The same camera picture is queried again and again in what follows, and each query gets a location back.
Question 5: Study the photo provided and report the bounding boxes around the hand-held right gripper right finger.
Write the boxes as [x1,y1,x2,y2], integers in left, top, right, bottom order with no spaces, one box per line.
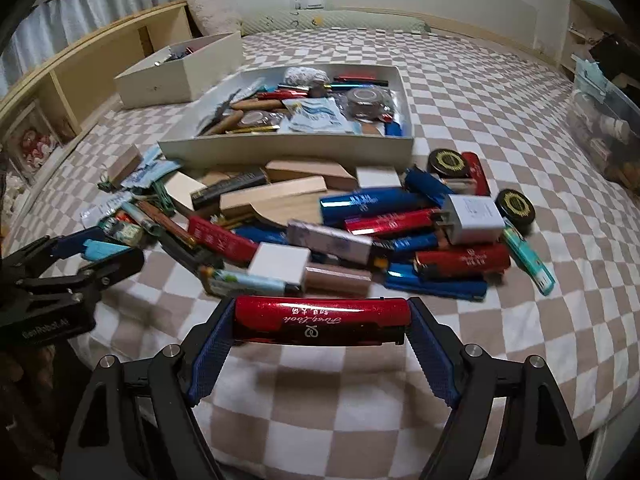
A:
[406,296,586,480]

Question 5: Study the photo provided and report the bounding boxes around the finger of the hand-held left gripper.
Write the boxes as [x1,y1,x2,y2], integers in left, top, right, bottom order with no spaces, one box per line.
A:
[0,227,110,288]
[15,247,146,306]

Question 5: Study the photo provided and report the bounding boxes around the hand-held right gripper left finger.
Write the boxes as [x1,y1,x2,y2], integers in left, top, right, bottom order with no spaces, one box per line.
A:
[59,297,238,480]

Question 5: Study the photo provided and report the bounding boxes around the light blue lighter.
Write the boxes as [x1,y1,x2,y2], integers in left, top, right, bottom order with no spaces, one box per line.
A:
[82,240,130,262]

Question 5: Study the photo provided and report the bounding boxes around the red glitter lighter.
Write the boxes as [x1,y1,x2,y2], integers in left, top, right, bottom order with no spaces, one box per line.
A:
[234,296,413,347]

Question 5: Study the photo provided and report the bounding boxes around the white shallow box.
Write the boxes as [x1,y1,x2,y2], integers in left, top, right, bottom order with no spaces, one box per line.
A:
[157,64,416,170]

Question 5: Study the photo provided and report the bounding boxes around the white teal small tube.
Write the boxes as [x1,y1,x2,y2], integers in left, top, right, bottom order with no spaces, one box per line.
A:
[120,202,165,235]

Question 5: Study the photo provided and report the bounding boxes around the brown slim stick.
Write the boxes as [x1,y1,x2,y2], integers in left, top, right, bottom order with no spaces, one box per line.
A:
[137,201,196,248]

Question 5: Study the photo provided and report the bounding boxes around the blue lighter gold cap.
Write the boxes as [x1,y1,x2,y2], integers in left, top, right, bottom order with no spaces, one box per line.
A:
[384,262,488,302]

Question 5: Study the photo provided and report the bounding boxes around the black faceted object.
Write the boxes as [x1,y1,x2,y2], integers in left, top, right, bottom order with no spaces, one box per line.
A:
[162,232,225,275]

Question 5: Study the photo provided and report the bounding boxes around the green illustrated lighter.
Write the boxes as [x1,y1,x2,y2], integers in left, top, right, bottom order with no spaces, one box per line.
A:
[200,266,303,297]

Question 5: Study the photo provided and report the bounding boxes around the green clip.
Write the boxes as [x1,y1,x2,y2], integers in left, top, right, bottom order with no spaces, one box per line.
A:
[152,180,176,211]

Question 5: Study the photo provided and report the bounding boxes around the brown wooden block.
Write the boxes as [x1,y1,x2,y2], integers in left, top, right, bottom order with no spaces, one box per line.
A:
[107,145,142,186]

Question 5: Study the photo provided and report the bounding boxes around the pile of blue white sachets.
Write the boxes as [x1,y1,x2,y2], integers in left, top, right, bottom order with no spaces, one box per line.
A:
[80,157,183,226]

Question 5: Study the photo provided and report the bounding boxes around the red lighter white script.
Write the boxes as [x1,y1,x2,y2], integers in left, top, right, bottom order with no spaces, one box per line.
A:
[414,244,512,281]

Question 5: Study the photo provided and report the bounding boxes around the short pale wooden block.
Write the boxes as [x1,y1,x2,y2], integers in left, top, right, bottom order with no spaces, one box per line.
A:
[164,170,208,211]

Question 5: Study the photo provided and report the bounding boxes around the framed picture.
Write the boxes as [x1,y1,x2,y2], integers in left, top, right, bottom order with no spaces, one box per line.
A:
[0,102,63,186]

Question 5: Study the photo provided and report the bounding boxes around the red lighter white characters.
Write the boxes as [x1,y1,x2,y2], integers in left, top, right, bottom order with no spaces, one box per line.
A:
[187,216,261,263]

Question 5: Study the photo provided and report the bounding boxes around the white square box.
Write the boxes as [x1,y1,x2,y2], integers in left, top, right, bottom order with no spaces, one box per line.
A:
[247,242,312,286]

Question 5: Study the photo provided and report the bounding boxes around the checkered bed sheet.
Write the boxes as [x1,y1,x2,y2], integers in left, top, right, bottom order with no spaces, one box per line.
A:
[0,27,640,480]

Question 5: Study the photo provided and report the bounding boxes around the rose gold lighter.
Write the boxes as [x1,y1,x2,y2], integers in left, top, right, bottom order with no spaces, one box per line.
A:
[304,264,373,297]

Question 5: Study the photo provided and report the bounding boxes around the blue lighter white print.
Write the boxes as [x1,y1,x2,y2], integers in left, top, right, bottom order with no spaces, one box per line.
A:
[235,225,291,247]

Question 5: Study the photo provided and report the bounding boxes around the black lighter silver print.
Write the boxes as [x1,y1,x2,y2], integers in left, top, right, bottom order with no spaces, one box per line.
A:
[191,170,267,209]

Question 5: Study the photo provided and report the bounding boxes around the shiny red lighter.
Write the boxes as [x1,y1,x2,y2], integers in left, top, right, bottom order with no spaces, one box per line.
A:
[344,208,433,236]

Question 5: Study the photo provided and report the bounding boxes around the white charger plug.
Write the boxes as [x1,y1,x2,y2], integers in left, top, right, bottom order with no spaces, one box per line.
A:
[431,194,506,247]

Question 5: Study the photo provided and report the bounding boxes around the mauve rectangular lighter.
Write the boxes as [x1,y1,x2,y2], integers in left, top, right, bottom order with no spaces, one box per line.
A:
[286,219,373,266]

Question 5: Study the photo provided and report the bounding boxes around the curved wooden paddle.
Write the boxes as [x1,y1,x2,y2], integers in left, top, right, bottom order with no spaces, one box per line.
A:
[227,195,326,228]

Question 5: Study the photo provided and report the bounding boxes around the shiny blue lighter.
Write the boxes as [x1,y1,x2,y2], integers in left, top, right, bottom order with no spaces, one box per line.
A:
[320,187,416,226]

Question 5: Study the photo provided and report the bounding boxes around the round black gold tin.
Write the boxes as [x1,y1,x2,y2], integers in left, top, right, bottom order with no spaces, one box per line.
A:
[495,189,537,233]
[427,148,471,178]

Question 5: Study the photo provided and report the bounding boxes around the wooden bedside shelf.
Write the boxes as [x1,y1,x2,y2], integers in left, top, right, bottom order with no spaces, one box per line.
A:
[0,1,193,196]

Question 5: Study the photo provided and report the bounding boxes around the dark blue lighter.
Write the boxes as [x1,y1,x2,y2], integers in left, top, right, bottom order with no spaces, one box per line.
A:
[404,167,453,208]

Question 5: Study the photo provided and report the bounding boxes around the long pale wooden block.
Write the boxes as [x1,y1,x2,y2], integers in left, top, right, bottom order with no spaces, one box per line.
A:
[219,176,328,218]

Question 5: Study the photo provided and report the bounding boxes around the white deep box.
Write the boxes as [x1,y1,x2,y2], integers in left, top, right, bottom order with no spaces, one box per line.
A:
[114,31,244,109]

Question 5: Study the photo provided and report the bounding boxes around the small white box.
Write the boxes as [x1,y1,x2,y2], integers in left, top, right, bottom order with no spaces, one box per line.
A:
[355,166,402,191]

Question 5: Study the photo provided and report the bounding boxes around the round compact mirror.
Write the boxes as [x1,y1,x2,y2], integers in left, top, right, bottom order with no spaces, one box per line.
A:
[239,110,281,128]

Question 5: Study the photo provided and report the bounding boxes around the brown wooden wedge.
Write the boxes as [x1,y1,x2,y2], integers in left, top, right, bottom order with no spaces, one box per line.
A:
[265,159,358,192]

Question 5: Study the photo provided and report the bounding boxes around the grey blue curtain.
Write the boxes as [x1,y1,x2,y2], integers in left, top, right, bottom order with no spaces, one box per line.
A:
[10,0,171,83]

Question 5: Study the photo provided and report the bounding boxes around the white blue sachet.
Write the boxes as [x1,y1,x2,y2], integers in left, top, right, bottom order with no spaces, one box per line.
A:
[280,99,361,133]

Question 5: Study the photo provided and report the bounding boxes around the clear pouch with round mirror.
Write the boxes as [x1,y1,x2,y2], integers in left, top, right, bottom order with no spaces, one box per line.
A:
[346,86,396,122]

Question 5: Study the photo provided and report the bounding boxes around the fluffy white pillow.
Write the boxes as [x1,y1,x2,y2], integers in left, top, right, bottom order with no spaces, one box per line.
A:
[187,0,246,38]

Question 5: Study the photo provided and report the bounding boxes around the grey lace cloth ball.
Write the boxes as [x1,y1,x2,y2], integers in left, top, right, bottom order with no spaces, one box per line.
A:
[284,66,326,88]

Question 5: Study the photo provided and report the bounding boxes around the clear plastic storage bin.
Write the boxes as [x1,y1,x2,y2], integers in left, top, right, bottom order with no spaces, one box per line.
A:
[567,57,640,191]

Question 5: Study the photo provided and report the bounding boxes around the dark red black lighter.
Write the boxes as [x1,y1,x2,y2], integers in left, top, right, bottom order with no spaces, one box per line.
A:
[330,76,390,87]

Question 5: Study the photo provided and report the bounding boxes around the light blue packet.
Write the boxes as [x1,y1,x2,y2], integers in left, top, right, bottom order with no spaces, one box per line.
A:
[574,56,608,97]

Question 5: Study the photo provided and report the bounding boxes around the black bag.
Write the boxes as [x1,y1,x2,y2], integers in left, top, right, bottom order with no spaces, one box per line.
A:
[589,34,640,91]

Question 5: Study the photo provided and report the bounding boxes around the wooden cubby shelf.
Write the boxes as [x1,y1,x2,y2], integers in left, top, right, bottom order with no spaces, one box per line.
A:
[560,0,623,76]

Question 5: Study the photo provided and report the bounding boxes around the wooden comb handle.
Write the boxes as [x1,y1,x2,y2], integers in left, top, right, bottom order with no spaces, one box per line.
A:
[232,97,286,111]

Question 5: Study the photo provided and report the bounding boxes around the wooden bed frame rail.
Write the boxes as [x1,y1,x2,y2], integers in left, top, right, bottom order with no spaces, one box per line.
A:
[425,15,541,47]

